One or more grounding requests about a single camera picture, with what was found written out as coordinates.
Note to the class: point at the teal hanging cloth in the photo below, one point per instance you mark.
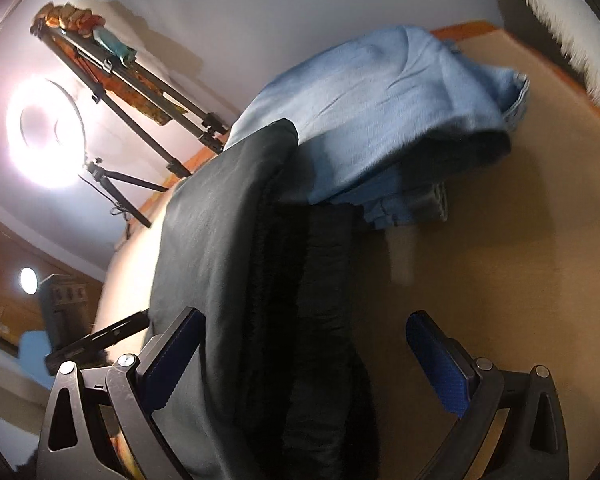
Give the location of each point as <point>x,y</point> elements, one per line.
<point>112,45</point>

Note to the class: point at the tall grey tripod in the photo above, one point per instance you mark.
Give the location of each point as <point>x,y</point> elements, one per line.
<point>130,110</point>

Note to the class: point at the black pants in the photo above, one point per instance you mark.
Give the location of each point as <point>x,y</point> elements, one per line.
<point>220,270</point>

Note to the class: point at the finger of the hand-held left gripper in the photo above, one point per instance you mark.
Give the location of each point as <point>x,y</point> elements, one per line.
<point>105,337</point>

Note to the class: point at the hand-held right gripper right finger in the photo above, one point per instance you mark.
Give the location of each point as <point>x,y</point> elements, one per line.
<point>442,365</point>

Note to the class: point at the orange patterned hanging cloth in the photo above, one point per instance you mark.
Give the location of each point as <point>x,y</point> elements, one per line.
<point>130,85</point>

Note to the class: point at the small black tripod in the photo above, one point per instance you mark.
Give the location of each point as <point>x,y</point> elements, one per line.
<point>120,182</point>

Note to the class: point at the folded blue jeans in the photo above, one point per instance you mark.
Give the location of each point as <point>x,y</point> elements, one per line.
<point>380,110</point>

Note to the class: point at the light blue board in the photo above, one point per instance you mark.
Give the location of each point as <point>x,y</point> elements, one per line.
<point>32,355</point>

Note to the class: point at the white green fuzzy blanket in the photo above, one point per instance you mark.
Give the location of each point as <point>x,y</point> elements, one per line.
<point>570,25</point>

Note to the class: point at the brown wooden wardrobe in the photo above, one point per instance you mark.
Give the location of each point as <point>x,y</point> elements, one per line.
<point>5,260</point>

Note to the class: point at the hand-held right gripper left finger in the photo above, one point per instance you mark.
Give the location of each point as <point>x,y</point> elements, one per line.
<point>172,360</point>

